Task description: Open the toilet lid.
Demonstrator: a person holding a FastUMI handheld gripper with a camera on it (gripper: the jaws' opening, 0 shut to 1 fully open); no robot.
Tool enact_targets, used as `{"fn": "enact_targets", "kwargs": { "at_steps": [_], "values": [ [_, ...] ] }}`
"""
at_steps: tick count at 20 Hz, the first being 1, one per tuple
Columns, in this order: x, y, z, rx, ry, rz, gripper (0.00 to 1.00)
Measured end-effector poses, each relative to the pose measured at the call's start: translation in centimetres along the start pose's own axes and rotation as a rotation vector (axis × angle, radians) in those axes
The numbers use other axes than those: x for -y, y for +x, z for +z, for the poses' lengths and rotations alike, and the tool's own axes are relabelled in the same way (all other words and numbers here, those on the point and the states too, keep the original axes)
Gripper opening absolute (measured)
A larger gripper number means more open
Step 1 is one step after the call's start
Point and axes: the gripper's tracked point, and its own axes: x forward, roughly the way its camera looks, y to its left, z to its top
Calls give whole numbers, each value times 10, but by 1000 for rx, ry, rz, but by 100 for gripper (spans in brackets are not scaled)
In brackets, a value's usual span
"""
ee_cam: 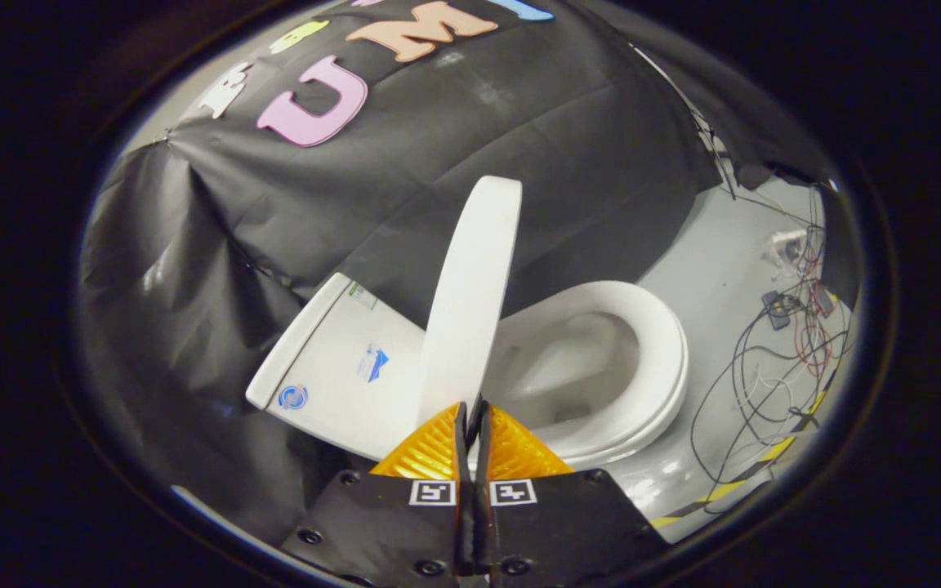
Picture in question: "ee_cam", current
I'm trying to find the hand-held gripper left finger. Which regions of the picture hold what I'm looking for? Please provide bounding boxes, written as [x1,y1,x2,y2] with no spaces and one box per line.
[279,402,472,582]

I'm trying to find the yellow black floor tape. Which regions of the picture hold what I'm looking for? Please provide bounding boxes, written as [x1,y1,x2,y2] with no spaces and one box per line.
[650,390,832,528]

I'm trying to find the black power adapter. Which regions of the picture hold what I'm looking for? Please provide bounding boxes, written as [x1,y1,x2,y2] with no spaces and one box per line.
[762,290,796,331]

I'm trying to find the white power strip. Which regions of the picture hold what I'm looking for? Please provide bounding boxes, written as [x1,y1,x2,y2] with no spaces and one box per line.
[771,229,808,264]

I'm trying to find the tangle of thin cables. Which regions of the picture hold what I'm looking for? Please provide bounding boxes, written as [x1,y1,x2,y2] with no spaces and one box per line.
[688,188,849,515]

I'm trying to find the white toilet seat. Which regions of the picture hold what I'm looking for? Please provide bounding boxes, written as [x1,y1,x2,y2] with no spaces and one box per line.
[497,280,690,463]

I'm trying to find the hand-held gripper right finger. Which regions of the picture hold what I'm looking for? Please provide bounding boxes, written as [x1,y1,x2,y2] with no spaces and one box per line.
[471,400,672,582]

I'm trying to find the white ceramic toilet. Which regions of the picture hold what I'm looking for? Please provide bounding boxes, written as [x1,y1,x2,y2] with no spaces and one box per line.
[246,274,690,472]

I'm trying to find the white toilet lid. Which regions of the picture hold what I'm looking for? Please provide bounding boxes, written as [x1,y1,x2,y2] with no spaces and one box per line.
[417,176,524,430]

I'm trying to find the black backdrop cloth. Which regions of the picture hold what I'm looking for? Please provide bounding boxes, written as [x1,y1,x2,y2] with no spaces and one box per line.
[78,0,841,548]

